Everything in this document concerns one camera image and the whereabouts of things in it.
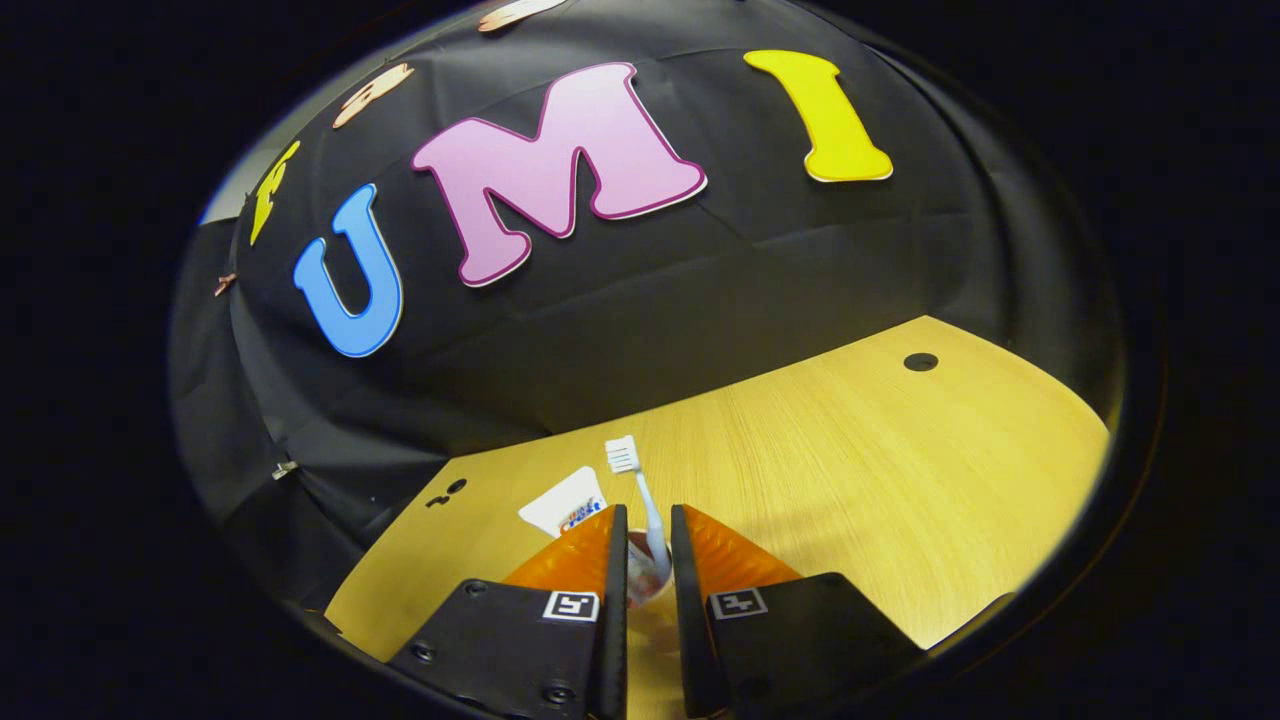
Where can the silver metal clip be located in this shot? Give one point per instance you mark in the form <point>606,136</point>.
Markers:
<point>285,469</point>

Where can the white toothbrush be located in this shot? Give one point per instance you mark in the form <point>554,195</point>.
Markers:
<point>645,500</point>

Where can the white toothpaste tube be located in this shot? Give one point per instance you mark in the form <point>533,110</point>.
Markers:
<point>565,505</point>

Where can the wooden desktop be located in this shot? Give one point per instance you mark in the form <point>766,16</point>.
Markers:
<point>880,480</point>

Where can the black backdrop cloth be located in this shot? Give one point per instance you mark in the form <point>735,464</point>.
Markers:
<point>650,300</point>

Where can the beige cup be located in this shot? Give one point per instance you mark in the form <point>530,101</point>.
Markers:
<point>645,590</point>

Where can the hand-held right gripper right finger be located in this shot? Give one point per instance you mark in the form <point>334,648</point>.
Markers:
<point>684,600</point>

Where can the copper cloth clip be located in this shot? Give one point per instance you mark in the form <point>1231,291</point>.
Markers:
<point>225,283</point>

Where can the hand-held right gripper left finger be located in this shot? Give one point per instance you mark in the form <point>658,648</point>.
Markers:
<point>617,600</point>

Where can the black desk grommet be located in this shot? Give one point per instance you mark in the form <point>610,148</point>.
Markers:
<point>455,487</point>
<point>920,361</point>

